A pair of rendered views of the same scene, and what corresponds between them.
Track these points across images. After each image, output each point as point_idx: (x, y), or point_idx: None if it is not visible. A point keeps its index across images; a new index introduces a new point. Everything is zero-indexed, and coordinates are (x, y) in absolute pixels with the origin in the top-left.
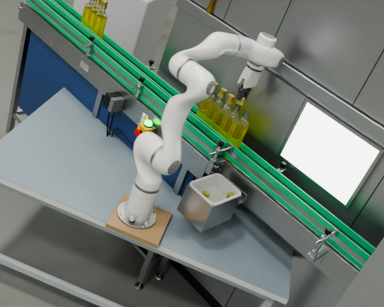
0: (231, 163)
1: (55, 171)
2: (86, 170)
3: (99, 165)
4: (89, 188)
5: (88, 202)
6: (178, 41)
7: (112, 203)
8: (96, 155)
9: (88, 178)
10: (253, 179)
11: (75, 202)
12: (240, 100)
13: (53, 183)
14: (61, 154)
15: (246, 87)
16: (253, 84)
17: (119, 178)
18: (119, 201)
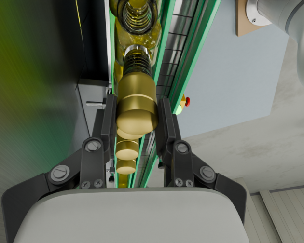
0: None
1: (240, 91)
2: (220, 81)
3: (203, 82)
4: (244, 62)
5: (269, 48)
6: None
7: (255, 33)
8: (191, 93)
9: (231, 73)
10: None
11: (275, 54)
12: (169, 102)
13: (258, 81)
14: (214, 103)
15: (203, 203)
16: (96, 242)
17: (207, 60)
18: (257, 29)
